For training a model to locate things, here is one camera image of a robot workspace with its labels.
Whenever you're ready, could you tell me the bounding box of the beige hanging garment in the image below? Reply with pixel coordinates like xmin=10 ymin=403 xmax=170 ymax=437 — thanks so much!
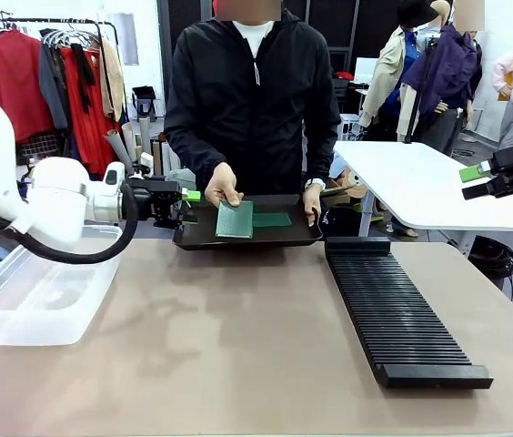
xmin=99 ymin=38 xmax=126 ymax=122

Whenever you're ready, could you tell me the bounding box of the brown cardboard piece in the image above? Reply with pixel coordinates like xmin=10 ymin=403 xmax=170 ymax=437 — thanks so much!
xmin=319 ymin=181 xmax=363 ymax=201

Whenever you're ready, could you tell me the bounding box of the mannequin in purple jacket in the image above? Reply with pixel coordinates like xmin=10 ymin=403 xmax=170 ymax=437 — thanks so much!
xmin=400 ymin=21 xmax=484 ymax=156

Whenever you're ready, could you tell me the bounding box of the white table top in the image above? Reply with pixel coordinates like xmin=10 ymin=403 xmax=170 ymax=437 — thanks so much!
xmin=332 ymin=139 xmax=513 ymax=231

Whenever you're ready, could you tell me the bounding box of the dark grey hanging garment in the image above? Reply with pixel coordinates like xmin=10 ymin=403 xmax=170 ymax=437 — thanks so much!
xmin=37 ymin=29 xmax=72 ymax=133

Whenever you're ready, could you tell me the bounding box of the black metal clothes rail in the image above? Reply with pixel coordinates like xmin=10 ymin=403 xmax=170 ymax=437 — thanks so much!
xmin=0 ymin=16 xmax=119 ymax=51

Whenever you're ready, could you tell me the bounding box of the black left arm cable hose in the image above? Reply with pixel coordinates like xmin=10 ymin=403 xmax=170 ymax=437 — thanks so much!
xmin=0 ymin=181 xmax=140 ymax=266

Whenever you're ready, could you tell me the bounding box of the person's right hand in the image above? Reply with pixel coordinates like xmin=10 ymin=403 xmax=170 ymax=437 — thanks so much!
xmin=204 ymin=162 xmax=245 ymax=208

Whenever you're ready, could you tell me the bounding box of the white board panel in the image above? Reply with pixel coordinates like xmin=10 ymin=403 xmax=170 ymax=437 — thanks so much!
xmin=354 ymin=56 xmax=381 ymax=86

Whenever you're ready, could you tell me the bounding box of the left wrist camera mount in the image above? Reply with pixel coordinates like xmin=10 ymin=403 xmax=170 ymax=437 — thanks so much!
xmin=126 ymin=163 xmax=153 ymax=181

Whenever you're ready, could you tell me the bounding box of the black cable coil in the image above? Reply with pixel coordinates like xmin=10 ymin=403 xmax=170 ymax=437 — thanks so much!
xmin=468 ymin=235 xmax=513 ymax=279

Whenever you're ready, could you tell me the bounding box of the white table leg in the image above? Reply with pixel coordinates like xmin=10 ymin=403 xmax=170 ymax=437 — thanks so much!
xmin=357 ymin=188 xmax=378 ymax=238

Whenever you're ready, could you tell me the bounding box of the black scarf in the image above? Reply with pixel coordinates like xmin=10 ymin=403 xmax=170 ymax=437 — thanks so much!
xmin=70 ymin=43 xmax=97 ymax=115

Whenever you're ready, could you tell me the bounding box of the black bucket hat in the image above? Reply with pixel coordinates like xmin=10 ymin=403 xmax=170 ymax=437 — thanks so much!
xmin=396 ymin=0 xmax=442 ymax=32

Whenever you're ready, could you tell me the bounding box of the red shirt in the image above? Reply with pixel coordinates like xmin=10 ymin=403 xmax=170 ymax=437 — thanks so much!
xmin=0 ymin=29 xmax=55 ymax=145

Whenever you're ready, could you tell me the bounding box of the person's right forearm black sleeve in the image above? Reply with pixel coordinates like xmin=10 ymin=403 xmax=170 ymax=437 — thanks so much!
xmin=164 ymin=120 xmax=229 ymax=181

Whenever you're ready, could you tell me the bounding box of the person's left forearm black sleeve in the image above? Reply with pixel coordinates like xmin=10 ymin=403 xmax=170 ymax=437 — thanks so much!
xmin=302 ymin=120 xmax=342 ymax=183

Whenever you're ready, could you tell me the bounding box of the green PCB board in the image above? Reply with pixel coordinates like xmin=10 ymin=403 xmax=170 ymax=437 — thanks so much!
xmin=253 ymin=211 xmax=294 ymax=229
xmin=215 ymin=199 xmax=255 ymax=239

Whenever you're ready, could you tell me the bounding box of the clear plastic storage box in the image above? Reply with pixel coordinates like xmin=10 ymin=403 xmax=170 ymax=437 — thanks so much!
xmin=0 ymin=222 xmax=124 ymax=347

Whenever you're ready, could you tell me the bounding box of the grey wall poster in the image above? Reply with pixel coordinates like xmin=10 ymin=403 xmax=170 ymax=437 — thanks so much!
xmin=117 ymin=12 xmax=140 ymax=67

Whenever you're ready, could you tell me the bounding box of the black stool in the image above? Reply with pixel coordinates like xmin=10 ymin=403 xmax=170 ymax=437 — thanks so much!
xmin=131 ymin=85 xmax=157 ymax=124

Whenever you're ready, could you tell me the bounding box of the mannequin in beige coat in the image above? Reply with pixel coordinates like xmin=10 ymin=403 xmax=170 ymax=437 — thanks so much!
xmin=358 ymin=0 xmax=451 ymax=142

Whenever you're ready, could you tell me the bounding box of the black slotted PCB rack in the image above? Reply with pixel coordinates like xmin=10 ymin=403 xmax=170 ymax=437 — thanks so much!
xmin=324 ymin=236 xmax=495 ymax=391

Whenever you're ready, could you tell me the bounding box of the black zip jacket torso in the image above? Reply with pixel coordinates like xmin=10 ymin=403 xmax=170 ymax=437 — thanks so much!
xmin=164 ymin=8 xmax=342 ymax=201

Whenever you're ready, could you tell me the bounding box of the cream paper roll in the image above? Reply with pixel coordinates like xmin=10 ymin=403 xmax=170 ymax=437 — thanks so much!
xmin=137 ymin=116 xmax=154 ymax=156

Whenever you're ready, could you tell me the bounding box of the person's left hand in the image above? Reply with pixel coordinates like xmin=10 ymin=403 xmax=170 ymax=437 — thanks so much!
xmin=302 ymin=188 xmax=326 ymax=228

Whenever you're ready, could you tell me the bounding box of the black tripod pole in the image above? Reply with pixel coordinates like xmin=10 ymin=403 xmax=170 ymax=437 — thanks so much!
xmin=403 ymin=38 xmax=438 ymax=145

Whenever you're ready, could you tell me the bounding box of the grey paper roll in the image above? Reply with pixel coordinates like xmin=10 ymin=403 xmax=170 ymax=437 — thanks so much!
xmin=104 ymin=128 xmax=134 ymax=173

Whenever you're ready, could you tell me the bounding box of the black plastic tray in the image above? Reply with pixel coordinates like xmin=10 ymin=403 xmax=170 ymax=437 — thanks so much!
xmin=172 ymin=194 xmax=324 ymax=251

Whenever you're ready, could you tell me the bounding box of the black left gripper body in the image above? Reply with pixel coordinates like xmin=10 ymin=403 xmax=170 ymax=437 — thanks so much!
xmin=129 ymin=176 xmax=183 ymax=229

